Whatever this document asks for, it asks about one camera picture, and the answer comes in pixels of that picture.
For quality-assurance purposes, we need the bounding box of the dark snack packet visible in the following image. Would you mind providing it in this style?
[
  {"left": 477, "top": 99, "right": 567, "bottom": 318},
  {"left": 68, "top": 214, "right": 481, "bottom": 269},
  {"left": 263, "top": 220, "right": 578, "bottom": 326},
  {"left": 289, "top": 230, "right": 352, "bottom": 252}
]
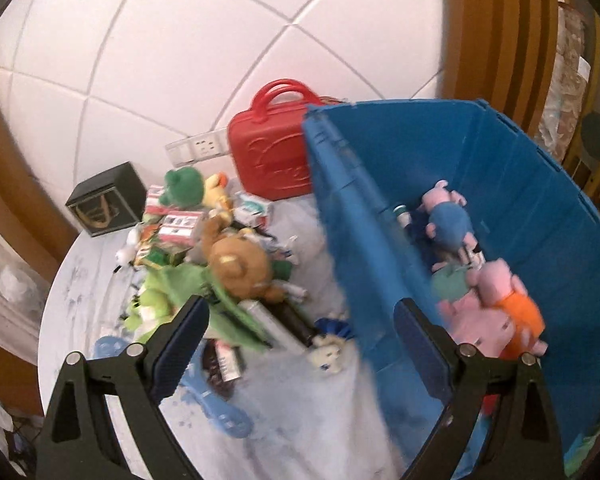
[{"left": 200, "top": 339, "right": 247, "bottom": 402}]

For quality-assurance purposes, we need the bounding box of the dark green frog plush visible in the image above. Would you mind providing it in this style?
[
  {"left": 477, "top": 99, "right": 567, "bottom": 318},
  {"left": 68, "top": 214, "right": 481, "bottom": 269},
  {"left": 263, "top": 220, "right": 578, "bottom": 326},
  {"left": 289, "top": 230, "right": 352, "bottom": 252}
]
[{"left": 158, "top": 166, "right": 205, "bottom": 207}]

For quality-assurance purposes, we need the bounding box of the black cylindrical object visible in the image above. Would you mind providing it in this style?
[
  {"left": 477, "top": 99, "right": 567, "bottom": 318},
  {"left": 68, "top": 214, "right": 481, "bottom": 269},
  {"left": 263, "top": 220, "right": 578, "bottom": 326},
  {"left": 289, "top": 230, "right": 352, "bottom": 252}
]
[{"left": 275, "top": 302, "right": 322, "bottom": 347}]

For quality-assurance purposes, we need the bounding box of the pig plush in pink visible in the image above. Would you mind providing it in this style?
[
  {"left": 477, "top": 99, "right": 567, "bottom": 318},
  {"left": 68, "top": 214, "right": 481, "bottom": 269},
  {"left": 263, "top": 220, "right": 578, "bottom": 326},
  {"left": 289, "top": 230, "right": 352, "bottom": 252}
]
[{"left": 437, "top": 292, "right": 518, "bottom": 357}]

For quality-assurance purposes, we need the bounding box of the pig plush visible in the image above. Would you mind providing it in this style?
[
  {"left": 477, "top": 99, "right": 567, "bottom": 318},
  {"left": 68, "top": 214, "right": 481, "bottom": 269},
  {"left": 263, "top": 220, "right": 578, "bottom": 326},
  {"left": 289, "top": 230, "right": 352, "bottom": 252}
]
[
  {"left": 467, "top": 259, "right": 548, "bottom": 361},
  {"left": 437, "top": 292, "right": 518, "bottom": 357},
  {"left": 420, "top": 180, "right": 483, "bottom": 266}
]

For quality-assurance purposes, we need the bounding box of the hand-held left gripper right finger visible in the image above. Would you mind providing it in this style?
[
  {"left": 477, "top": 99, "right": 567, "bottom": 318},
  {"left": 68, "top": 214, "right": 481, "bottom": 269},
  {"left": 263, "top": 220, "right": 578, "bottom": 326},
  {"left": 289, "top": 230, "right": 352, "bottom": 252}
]
[{"left": 394, "top": 297, "right": 566, "bottom": 480}]

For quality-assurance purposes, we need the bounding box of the white curtain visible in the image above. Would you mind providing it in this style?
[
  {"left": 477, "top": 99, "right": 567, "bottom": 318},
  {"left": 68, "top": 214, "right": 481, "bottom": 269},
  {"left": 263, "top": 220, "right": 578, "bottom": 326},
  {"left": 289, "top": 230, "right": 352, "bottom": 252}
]
[{"left": 0, "top": 210, "right": 61, "bottom": 361}]

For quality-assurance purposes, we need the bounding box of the brown wooden wall frame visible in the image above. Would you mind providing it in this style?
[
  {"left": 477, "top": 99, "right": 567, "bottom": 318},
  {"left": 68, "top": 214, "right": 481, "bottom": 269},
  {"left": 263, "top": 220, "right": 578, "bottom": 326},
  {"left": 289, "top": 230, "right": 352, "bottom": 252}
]
[{"left": 0, "top": 0, "right": 563, "bottom": 271}]

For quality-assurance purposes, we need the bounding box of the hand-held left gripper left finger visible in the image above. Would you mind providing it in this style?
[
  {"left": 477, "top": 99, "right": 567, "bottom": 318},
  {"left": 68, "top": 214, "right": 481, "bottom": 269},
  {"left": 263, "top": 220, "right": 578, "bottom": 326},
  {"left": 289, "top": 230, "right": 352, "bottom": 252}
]
[{"left": 39, "top": 295, "right": 211, "bottom": 480}]

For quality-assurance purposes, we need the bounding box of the round desktop with white cloth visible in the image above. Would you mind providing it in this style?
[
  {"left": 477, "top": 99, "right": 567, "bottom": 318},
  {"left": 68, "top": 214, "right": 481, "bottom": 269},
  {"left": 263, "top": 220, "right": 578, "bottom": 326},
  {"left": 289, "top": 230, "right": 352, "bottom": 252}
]
[{"left": 37, "top": 195, "right": 406, "bottom": 480}]

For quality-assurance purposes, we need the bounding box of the white wall socket strip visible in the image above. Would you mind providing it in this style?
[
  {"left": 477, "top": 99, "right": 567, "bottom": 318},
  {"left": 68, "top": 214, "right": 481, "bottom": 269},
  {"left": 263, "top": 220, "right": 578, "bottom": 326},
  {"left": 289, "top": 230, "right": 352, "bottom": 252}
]
[{"left": 165, "top": 131, "right": 228, "bottom": 163}]

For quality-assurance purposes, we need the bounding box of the red plastic toy suitcase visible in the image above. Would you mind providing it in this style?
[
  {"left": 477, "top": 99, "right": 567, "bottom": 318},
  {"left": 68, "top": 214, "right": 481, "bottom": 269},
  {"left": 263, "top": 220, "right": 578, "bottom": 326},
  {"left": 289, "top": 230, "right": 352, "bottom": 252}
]
[{"left": 227, "top": 79, "right": 326, "bottom": 202}]

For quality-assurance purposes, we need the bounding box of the light green plush toy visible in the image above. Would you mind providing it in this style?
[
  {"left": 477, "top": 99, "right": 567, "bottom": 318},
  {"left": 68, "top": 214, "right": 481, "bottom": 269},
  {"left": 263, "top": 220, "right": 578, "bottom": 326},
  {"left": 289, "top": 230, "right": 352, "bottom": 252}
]
[{"left": 125, "top": 270, "right": 177, "bottom": 332}]

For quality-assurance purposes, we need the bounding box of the yellow duck plush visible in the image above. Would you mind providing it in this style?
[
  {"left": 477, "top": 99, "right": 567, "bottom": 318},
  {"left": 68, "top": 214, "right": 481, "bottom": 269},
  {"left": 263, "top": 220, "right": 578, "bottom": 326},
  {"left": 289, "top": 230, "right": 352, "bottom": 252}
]
[{"left": 202, "top": 172, "right": 231, "bottom": 211}]

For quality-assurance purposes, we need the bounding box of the blue plastic crate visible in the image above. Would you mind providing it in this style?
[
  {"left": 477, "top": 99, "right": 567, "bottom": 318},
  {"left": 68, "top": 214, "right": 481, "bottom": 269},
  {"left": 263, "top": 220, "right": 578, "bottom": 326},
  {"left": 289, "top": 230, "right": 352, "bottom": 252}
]
[{"left": 302, "top": 99, "right": 600, "bottom": 480}]

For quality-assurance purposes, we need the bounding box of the blue plastic paddle toy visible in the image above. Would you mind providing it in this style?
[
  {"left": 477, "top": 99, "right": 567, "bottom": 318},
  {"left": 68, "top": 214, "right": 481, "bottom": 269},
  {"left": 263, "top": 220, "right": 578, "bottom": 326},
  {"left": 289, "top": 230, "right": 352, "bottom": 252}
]
[{"left": 92, "top": 335, "right": 255, "bottom": 440}]

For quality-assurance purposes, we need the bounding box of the long green plush toy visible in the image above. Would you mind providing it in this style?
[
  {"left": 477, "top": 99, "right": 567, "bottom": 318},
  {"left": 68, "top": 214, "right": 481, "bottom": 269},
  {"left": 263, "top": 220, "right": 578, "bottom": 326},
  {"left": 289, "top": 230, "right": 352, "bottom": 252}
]
[{"left": 157, "top": 262, "right": 273, "bottom": 353}]

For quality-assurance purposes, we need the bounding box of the red and white box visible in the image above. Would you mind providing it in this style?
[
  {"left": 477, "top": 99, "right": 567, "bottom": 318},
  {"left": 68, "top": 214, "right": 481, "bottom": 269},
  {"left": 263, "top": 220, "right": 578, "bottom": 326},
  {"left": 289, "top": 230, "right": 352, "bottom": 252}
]
[{"left": 157, "top": 212, "right": 203, "bottom": 246}]

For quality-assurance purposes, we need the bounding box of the teal plush toy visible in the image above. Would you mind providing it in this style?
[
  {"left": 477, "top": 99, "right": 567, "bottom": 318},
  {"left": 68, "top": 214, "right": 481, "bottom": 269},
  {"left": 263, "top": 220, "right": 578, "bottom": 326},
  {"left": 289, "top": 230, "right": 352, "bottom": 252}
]
[{"left": 432, "top": 262, "right": 473, "bottom": 304}]

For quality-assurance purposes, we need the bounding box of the long silver white box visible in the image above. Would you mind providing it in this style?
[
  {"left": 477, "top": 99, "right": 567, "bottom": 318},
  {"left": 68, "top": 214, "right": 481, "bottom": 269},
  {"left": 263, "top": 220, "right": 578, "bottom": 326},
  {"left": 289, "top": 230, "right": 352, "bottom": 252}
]
[{"left": 245, "top": 300, "right": 308, "bottom": 356}]

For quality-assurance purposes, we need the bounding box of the small green box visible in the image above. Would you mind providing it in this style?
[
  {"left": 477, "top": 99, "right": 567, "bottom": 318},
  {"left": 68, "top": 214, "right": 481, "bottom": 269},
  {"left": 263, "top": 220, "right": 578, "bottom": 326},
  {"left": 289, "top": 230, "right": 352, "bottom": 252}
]
[{"left": 139, "top": 245, "right": 186, "bottom": 267}]

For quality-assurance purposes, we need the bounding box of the teal and white box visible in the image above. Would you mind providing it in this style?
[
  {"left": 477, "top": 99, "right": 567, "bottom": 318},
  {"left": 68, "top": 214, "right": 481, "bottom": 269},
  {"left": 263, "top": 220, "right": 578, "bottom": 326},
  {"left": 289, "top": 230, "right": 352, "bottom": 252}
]
[{"left": 235, "top": 191, "right": 276, "bottom": 227}]

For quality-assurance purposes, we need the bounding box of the small white dog plush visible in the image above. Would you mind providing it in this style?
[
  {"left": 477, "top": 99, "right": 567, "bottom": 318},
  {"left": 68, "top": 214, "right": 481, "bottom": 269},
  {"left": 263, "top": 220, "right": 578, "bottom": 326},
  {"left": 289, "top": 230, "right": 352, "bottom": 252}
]
[{"left": 307, "top": 335, "right": 346, "bottom": 373}]

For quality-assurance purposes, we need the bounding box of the pig plush in orange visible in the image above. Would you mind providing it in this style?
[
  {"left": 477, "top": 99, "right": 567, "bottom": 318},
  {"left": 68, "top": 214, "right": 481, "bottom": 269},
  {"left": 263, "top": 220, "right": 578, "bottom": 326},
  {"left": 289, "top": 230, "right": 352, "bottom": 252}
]
[{"left": 467, "top": 259, "right": 548, "bottom": 361}]

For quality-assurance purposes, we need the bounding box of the patterned wrapped bundle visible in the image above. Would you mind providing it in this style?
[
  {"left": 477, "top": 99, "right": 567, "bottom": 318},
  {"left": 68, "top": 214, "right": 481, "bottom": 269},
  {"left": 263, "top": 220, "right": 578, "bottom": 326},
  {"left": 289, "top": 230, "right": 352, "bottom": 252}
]
[{"left": 535, "top": 2, "right": 597, "bottom": 161}]

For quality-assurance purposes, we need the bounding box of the black gift box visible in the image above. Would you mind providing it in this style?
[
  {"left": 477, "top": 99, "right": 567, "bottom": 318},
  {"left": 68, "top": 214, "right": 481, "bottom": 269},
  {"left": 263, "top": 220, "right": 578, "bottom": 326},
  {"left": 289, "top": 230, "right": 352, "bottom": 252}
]
[{"left": 65, "top": 161, "right": 147, "bottom": 238}]

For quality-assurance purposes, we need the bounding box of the brown bear plush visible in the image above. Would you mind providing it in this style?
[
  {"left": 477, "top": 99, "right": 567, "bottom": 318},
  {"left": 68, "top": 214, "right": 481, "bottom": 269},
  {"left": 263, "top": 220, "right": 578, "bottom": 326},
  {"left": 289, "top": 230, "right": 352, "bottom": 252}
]
[{"left": 200, "top": 217, "right": 286, "bottom": 303}]

